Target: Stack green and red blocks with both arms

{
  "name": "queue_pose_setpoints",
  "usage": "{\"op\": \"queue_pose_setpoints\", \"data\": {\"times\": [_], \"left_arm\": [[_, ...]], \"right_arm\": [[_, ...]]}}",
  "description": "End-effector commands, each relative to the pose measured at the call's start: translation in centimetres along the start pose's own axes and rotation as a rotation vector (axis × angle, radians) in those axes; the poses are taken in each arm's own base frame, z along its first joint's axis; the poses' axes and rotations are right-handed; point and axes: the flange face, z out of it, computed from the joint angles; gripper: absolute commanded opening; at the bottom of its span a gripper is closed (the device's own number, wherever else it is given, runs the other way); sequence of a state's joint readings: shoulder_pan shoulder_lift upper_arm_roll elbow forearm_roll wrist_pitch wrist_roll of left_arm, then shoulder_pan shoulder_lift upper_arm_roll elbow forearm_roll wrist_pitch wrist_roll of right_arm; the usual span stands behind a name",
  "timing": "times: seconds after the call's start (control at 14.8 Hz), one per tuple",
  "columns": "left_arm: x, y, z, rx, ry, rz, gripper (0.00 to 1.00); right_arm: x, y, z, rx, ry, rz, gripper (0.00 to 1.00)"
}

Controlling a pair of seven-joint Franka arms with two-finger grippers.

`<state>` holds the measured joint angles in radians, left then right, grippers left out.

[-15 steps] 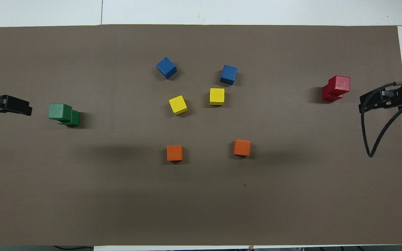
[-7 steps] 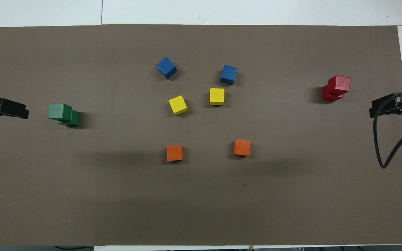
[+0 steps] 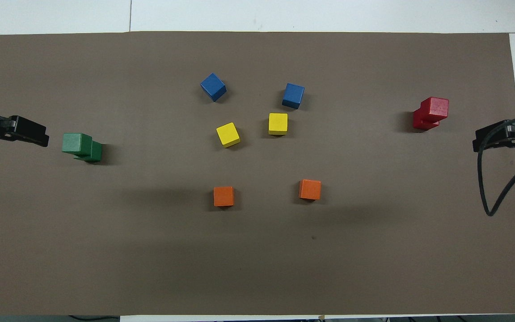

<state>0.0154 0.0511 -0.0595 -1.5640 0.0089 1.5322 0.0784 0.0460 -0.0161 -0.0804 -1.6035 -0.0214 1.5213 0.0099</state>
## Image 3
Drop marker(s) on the yellow wooden cube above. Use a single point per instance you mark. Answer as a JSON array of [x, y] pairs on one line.
[[228, 134], [278, 124]]

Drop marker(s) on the brown paper mat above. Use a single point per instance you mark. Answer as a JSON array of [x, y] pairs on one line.
[[284, 259]]

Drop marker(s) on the red wooden cube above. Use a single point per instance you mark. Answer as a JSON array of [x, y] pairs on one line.
[[418, 120], [435, 108]]

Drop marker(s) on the green wooden cube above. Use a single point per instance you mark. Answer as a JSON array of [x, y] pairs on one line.
[[96, 153], [76, 143]]

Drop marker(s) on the orange wooden cube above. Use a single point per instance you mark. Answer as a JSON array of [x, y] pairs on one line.
[[310, 190], [224, 197]]

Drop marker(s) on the blue wooden cube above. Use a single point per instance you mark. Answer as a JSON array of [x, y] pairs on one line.
[[213, 86], [293, 95]]

